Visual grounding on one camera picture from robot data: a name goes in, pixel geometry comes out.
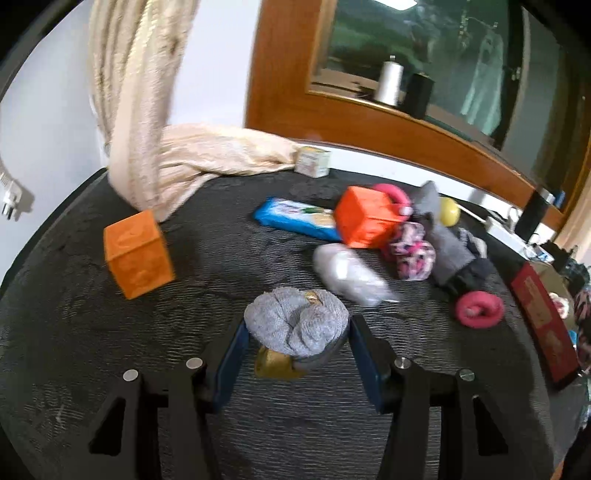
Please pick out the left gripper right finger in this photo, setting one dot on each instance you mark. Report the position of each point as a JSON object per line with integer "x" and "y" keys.
{"x": 476, "y": 441}

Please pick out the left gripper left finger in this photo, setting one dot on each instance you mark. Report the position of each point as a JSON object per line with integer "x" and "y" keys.
{"x": 122, "y": 440}

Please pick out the pink knotted foam tube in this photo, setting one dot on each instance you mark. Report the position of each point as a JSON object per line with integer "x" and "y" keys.
{"x": 479, "y": 310}

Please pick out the black fuzzy sock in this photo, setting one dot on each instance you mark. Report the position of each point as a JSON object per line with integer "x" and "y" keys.
{"x": 473, "y": 276}

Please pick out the white plastic bundle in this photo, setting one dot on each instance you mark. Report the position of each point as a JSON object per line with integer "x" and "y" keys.
{"x": 345, "y": 273}

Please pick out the orange rubber cube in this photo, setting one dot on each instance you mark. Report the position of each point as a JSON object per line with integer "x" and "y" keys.
{"x": 365, "y": 218}

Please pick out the small pink knotted tube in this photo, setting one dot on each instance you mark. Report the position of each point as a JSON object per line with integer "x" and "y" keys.
{"x": 402, "y": 204}

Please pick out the blue snack packet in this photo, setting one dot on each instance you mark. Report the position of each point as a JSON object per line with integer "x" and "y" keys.
{"x": 297, "y": 217}

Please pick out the red storage box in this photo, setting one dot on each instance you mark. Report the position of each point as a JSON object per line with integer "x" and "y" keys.
{"x": 548, "y": 310}

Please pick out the black patterned table cloth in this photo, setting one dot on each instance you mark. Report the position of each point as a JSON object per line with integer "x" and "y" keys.
{"x": 68, "y": 334}

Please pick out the grey knit sock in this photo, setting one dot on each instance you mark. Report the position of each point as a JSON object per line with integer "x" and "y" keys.
{"x": 451, "y": 255}

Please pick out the white power strip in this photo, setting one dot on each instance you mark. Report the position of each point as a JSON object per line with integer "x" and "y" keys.
{"x": 497, "y": 230}

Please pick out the yellow ball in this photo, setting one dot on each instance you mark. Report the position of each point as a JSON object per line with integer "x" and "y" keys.
{"x": 450, "y": 212}

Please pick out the black thermos bottle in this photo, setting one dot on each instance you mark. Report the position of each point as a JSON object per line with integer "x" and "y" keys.
{"x": 533, "y": 213}

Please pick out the small white carton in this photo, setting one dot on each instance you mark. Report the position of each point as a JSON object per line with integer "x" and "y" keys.
{"x": 312, "y": 162}

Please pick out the black thread spool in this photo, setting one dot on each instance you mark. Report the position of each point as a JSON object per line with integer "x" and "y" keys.
{"x": 418, "y": 95}

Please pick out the white thread spool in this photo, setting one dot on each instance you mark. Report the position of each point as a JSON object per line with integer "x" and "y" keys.
{"x": 389, "y": 85}

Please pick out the beige curtain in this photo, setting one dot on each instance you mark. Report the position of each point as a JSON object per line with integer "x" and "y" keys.
{"x": 135, "y": 50}

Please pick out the wooden window frame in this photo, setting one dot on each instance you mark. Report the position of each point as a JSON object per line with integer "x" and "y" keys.
{"x": 280, "y": 101}

